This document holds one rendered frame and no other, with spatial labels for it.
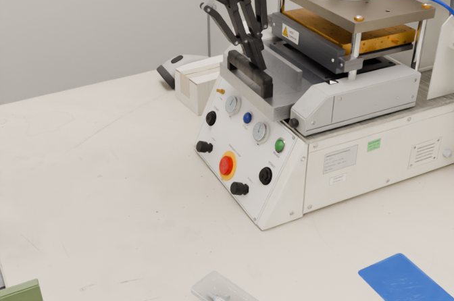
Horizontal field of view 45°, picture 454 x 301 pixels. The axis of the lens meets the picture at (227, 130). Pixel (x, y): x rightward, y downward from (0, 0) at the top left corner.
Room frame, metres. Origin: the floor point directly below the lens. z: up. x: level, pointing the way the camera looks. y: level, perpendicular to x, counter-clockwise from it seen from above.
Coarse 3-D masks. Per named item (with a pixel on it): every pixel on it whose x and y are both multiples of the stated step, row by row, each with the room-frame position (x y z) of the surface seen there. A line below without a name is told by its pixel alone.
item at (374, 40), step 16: (288, 16) 1.06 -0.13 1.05; (304, 16) 1.05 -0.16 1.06; (320, 32) 0.96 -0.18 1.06; (336, 32) 0.96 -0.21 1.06; (368, 32) 0.96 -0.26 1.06; (384, 32) 0.96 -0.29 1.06; (400, 32) 0.96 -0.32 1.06; (368, 48) 0.93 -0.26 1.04; (384, 48) 0.95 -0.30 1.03; (400, 48) 0.96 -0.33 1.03
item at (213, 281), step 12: (216, 276) 0.63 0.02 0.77; (192, 288) 0.61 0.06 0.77; (204, 288) 0.61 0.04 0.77; (216, 288) 0.61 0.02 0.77; (228, 288) 0.61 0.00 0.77; (240, 288) 0.60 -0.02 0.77; (216, 300) 0.58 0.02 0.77; (228, 300) 0.58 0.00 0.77; (240, 300) 0.58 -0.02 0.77; (252, 300) 0.58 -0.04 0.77
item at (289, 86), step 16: (224, 64) 1.02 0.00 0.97; (272, 64) 0.98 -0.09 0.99; (288, 64) 0.93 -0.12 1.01; (240, 80) 0.95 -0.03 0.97; (288, 80) 0.92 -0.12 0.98; (304, 80) 0.94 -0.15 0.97; (256, 96) 0.89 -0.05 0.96; (288, 96) 0.88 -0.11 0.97; (272, 112) 0.84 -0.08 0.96; (288, 112) 0.85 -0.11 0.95
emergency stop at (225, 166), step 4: (224, 156) 0.93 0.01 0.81; (228, 156) 0.92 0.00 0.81; (224, 160) 0.92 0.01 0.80; (228, 160) 0.91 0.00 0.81; (220, 164) 0.92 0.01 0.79; (224, 164) 0.91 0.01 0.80; (228, 164) 0.90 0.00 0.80; (232, 164) 0.90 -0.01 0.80; (220, 168) 0.92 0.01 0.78; (224, 168) 0.91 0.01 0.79; (228, 168) 0.90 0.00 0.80; (224, 172) 0.90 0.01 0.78; (228, 172) 0.90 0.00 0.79
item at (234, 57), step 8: (232, 56) 0.98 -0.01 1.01; (240, 56) 0.97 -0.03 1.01; (232, 64) 0.98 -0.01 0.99; (240, 64) 0.95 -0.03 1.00; (248, 64) 0.93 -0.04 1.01; (248, 72) 0.92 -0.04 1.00; (256, 72) 0.90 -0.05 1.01; (264, 72) 0.89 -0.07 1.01; (256, 80) 0.89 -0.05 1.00; (264, 80) 0.87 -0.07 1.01; (272, 80) 0.88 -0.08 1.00; (264, 88) 0.87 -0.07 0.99; (272, 88) 0.87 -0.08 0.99; (264, 96) 0.87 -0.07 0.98; (272, 96) 0.87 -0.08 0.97
